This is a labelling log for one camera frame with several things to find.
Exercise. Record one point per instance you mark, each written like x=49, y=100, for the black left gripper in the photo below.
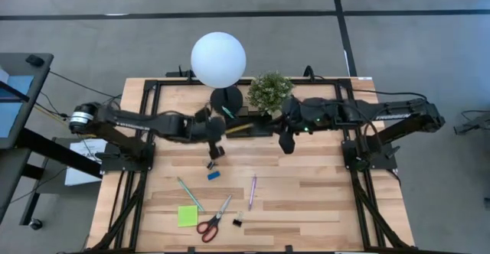
x=208, y=129

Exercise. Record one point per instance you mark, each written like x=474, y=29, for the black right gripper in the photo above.
x=314, y=112

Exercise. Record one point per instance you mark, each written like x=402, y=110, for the small black binder clip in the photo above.
x=210, y=165

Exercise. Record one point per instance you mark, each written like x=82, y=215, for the mint green pen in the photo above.
x=228, y=112

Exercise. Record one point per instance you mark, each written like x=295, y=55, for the slim teal pencil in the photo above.
x=190, y=194

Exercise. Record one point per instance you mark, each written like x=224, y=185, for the metal scissors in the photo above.
x=224, y=207

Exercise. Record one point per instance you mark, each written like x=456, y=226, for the translucent purple pen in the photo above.
x=252, y=193

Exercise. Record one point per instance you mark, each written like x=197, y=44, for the large black binder clip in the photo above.
x=237, y=222

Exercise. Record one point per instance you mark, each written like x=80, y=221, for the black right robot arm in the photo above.
x=402, y=112

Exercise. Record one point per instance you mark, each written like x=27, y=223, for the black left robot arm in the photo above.
x=153, y=124

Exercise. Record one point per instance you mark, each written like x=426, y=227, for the black mesh desk organizer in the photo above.
x=252, y=132

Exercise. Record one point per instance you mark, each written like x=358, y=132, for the blue eraser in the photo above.
x=214, y=175

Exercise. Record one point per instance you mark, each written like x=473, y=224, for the small potted green plant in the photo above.
x=270, y=91

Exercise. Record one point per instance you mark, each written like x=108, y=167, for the green sticky note pad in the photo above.
x=187, y=215

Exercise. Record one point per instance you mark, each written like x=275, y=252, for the white globe table lamp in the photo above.
x=218, y=59

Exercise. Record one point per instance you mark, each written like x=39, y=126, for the white paper sheets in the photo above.
x=82, y=170

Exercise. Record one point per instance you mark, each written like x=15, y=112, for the black desk stand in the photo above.
x=57, y=150

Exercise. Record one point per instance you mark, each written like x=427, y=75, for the black tripod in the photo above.
x=474, y=124

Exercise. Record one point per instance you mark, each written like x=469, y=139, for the grey desk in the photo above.
x=38, y=82

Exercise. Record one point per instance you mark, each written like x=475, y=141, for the black caster wheel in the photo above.
x=35, y=224

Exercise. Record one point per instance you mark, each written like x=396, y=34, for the black computer mouse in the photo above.
x=34, y=60

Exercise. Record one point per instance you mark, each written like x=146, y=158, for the blue screen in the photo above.
x=11, y=112

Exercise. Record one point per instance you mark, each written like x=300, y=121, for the black aluminium table frame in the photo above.
x=317, y=82

